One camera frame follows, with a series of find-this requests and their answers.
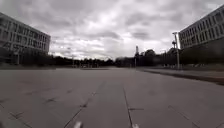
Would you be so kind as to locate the slim distant tower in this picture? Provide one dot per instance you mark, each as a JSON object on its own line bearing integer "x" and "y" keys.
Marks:
{"x": 136, "y": 53}

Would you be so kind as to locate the pale multi-storey building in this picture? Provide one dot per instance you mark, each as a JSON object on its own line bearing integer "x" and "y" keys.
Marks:
{"x": 203, "y": 31}

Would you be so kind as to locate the dark raised kerb strip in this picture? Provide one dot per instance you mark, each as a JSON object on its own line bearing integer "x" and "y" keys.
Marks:
{"x": 196, "y": 76}

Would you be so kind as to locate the robot's own part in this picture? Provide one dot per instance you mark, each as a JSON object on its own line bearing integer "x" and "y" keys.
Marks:
{"x": 135, "y": 126}
{"x": 78, "y": 125}

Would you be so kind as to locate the tall light pole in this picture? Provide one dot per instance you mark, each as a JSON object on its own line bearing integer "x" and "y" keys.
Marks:
{"x": 177, "y": 50}

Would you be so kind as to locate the grey multi-storey building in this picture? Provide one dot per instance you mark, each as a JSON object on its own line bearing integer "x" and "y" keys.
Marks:
{"x": 20, "y": 38}

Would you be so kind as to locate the grey paved plaza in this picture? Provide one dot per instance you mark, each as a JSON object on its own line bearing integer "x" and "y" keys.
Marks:
{"x": 110, "y": 90}

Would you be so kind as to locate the row of dark trees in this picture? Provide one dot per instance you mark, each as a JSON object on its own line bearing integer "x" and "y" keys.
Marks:
{"x": 100, "y": 62}

